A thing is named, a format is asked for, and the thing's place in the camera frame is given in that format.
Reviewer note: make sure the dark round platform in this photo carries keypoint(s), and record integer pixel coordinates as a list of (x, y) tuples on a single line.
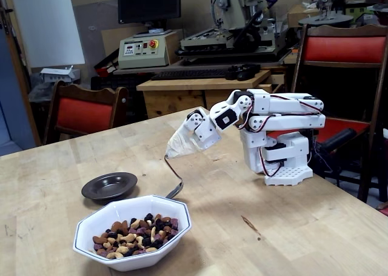
[(325, 19)]

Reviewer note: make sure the beige control box red button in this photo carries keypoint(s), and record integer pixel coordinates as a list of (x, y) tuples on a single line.
[(142, 56)]

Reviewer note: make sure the brown cardboard box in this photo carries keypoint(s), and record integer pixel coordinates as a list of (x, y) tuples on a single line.
[(298, 16)]

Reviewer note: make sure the small metal machine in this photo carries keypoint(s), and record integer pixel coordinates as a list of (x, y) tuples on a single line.
[(322, 0)]

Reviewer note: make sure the white wall panel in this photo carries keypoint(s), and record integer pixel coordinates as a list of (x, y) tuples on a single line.
[(45, 24)]

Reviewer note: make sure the low wooden chair red cushion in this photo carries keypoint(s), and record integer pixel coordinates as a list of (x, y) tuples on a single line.
[(85, 115)]

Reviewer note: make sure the bent metal spoon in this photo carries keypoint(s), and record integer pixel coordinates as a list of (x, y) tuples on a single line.
[(175, 191)]

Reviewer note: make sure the small white model box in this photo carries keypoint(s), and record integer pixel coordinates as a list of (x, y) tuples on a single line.
[(57, 74)]

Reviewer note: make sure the white five-joint robot arm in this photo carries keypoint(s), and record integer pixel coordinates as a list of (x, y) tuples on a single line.
[(251, 148)]

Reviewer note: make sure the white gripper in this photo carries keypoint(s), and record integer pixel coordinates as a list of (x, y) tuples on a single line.
[(202, 135)]

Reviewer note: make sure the black desk gadget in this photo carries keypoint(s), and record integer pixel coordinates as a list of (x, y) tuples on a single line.
[(245, 72)]

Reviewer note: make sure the beige masking tape wrap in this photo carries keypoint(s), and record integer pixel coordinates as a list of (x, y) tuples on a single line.
[(179, 142)]

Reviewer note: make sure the mixed nuts and dried fruit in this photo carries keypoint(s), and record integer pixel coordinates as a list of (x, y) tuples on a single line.
[(136, 236)]

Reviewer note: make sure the black keyboard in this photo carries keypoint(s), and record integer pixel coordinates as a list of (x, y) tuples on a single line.
[(188, 74)]

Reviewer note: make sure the beige milling machine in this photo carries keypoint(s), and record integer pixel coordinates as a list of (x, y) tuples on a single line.
[(230, 9)]

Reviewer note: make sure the light wooden desk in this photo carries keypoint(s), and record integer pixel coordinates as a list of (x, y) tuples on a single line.
[(182, 85)]

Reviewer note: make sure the black plastic crate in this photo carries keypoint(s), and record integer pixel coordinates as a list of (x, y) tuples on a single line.
[(115, 82)]

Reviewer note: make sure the tall wooden chair red cushion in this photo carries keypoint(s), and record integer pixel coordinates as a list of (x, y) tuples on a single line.
[(342, 48)]

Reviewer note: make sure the dark brown small plate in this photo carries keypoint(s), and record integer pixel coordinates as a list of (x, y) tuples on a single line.
[(106, 186)]

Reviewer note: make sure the robot controller circuit board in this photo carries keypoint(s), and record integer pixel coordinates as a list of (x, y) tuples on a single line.
[(313, 135)]

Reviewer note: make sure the black computer monitor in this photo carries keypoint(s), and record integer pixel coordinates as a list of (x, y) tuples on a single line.
[(148, 3)]

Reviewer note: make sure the white octagonal bowl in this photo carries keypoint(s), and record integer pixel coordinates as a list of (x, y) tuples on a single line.
[(121, 206)]

